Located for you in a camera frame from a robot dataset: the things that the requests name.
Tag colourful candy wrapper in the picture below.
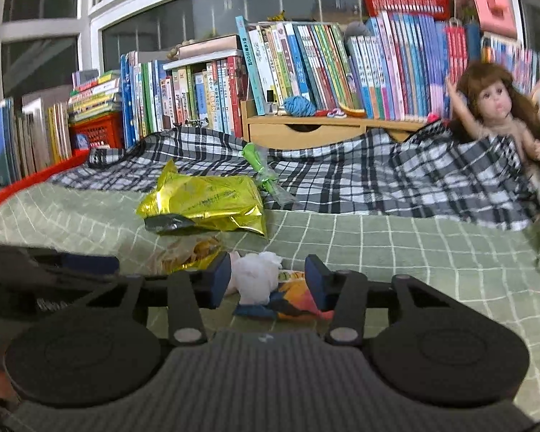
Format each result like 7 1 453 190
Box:
233 269 337 324

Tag white tissue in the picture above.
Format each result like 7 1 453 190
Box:
225 252 283 305

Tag yellow snack bag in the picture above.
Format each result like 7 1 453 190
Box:
136 161 267 236

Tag green clear plastic wrapper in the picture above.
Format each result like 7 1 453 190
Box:
242 143 296 208

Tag leaning books at left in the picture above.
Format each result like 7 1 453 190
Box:
0 98 73 187

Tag stack of flat books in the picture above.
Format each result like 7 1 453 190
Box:
67 70 122 124

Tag row of upright books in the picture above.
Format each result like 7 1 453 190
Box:
120 12 539 145

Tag red plastic basket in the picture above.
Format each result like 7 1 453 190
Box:
69 112 123 150

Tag black white plaid blanket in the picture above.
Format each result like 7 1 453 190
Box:
50 124 540 230

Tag wooden drawer organizer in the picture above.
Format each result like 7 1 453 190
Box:
241 100 425 150

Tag green checked bed sheet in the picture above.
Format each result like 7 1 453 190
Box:
0 183 540 418

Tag blue yarn ball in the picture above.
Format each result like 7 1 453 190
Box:
284 96 317 117

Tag brown haired doll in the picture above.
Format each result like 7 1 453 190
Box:
445 62 540 181

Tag red bed rail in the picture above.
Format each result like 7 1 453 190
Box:
0 149 89 205

